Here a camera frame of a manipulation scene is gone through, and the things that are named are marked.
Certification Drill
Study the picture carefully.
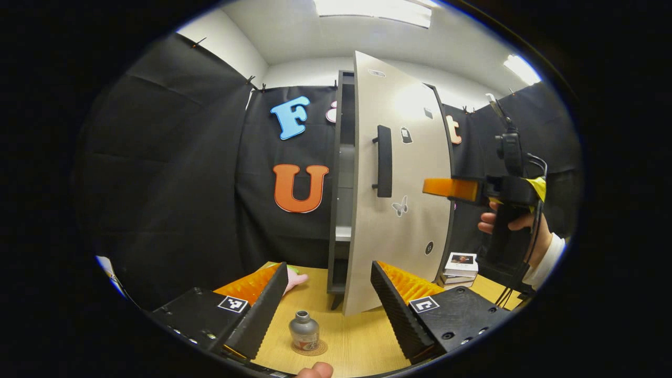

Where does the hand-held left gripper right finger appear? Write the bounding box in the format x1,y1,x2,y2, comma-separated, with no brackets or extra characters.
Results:
370,261,512,365

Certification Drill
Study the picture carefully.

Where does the black backdrop cloth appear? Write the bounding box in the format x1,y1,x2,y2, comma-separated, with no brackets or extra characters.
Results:
73,31,583,310

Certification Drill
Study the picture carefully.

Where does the stack of white books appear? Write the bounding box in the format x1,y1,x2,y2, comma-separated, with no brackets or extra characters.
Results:
438,252,479,289

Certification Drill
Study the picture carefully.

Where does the black door handle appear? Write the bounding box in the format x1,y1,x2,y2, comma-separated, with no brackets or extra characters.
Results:
372,125,393,198

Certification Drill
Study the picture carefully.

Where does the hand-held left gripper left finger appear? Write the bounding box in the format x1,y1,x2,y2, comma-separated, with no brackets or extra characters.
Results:
152,261,289,361

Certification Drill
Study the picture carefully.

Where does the grey cabinet door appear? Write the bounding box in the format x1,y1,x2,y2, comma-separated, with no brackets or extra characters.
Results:
344,51,455,317

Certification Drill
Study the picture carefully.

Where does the dark grey cabinet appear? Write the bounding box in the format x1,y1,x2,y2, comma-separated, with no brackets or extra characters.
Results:
327,70,456,310

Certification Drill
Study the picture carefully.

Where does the black cable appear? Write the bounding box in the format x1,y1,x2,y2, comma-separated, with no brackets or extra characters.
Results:
493,153,549,310

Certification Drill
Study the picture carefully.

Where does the pink plush toy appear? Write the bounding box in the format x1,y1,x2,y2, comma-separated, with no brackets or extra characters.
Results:
283,265,309,296

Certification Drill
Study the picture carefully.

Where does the small ceiling light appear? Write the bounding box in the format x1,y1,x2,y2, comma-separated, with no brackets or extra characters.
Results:
503,54,541,86

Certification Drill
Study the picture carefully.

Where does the silver bottle with red label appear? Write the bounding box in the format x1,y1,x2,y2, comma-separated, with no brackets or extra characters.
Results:
289,310,321,352

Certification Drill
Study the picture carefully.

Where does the long ceiling light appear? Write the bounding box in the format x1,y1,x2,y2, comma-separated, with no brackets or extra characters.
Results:
314,0,432,28

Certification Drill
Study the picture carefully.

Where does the round brown coaster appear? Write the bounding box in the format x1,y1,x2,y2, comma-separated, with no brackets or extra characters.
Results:
292,339,328,356

